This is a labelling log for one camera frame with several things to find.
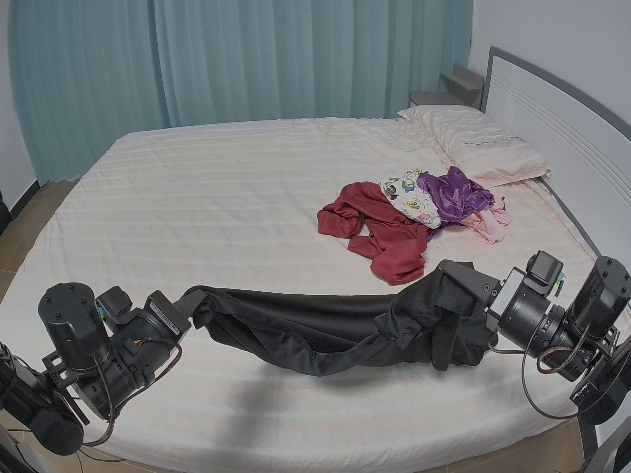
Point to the black T-shirt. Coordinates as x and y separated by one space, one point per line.
320 333

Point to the pink garment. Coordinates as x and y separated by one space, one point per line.
493 227

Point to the blue-green curtain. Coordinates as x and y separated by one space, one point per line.
246 42

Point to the black ribbed furniture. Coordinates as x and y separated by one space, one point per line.
4 210

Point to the bed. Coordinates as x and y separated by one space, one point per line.
197 215

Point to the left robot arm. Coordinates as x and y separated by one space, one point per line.
74 328

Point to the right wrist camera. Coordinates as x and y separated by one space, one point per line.
546 271

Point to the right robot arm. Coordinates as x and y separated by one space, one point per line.
601 293

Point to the grey bedside table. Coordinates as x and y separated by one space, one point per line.
443 97

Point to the white printed garment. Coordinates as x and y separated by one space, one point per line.
411 205

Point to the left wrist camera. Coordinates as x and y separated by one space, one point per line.
116 308

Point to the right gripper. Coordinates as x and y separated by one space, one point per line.
532 318

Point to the purple garment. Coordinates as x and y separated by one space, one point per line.
453 195

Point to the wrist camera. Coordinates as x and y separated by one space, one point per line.
116 308
546 271

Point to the dark red garment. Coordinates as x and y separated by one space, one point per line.
394 249

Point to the cream pillow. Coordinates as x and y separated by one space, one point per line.
483 141

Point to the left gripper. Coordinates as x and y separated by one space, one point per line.
162 323

